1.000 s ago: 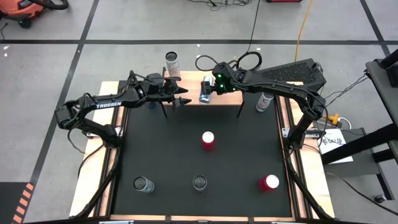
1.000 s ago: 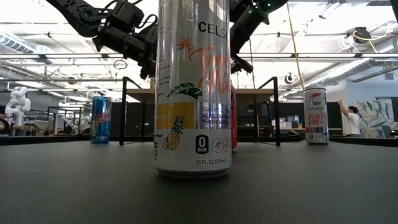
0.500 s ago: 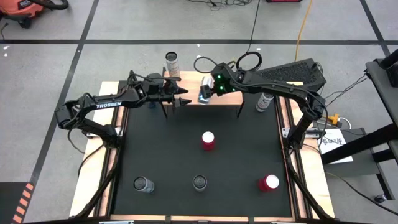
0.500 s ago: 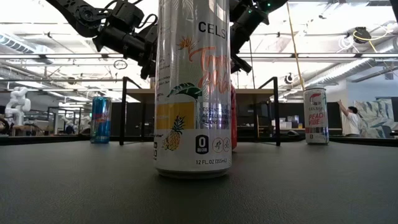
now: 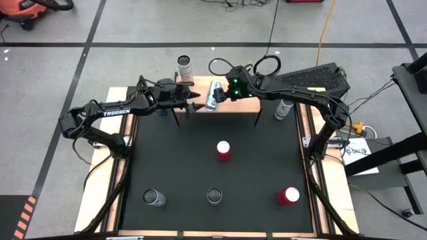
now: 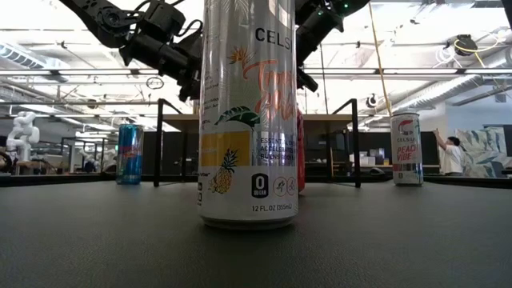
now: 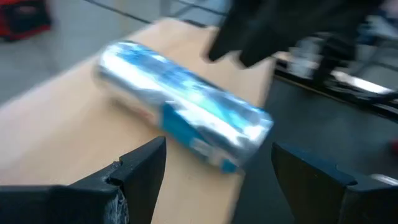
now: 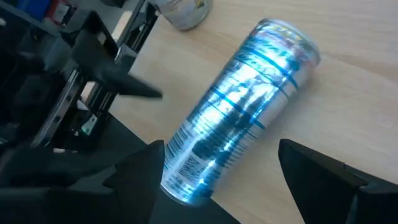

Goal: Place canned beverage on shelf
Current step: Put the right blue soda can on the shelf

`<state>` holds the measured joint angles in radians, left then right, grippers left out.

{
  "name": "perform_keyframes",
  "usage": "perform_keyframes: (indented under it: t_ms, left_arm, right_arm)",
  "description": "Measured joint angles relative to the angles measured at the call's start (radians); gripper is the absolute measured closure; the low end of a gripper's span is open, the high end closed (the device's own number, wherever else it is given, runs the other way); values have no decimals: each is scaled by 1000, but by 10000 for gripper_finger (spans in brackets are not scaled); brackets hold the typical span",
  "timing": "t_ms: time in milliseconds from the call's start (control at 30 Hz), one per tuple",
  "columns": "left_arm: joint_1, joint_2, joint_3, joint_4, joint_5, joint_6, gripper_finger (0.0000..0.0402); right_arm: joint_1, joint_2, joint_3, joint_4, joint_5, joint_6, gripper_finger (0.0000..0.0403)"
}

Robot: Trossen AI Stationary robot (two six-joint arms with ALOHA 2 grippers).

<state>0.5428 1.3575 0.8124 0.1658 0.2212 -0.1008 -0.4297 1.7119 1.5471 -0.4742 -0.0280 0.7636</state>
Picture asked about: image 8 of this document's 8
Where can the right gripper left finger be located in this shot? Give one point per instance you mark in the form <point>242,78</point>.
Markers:
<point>140,186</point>

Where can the silver white beverage can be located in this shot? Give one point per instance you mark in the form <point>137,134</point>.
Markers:
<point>183,15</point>

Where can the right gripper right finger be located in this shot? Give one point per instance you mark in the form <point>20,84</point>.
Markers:
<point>326,193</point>

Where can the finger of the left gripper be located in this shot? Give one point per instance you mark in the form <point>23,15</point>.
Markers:
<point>102,62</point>

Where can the silver-blue Red Bull can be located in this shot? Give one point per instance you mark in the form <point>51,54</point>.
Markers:
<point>242,109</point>

